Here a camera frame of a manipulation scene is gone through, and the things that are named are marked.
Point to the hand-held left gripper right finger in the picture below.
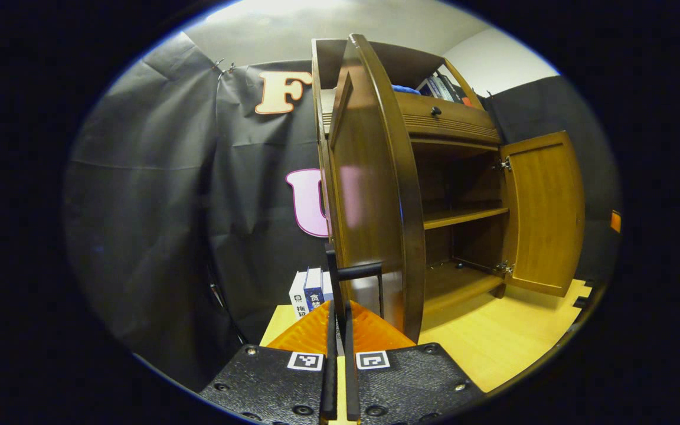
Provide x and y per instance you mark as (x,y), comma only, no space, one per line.
(352,383)

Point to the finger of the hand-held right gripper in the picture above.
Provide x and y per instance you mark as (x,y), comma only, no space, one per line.
(615,221)

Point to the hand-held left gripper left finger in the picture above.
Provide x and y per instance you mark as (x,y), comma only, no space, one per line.
(329,383)

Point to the wooden shoe cabinet door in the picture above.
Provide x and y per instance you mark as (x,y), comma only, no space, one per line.
(369,206)
(543,212)

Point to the wooden double-door shoe cabinet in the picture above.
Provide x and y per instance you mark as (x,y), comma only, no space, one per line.
(458,177)

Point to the metal door hinge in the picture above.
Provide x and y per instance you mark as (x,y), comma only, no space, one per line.
(505,164)
(503,268)

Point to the white book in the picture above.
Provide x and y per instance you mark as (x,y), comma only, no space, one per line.
(298,295)
(327,286)

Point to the blue book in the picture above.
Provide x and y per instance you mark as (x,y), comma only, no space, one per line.
(314,289)

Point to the wooden inner shelf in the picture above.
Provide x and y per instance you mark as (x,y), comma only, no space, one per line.
(464,217)

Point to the wooden ribbed drawer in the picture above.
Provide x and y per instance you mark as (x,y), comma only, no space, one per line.
(452,118)

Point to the dark spine book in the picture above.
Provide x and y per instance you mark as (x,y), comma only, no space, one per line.
(453,88)

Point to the blue cloth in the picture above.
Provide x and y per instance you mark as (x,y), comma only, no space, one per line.
(405,90)

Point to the metal clip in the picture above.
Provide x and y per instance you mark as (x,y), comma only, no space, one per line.
(219,65)
(231,68)

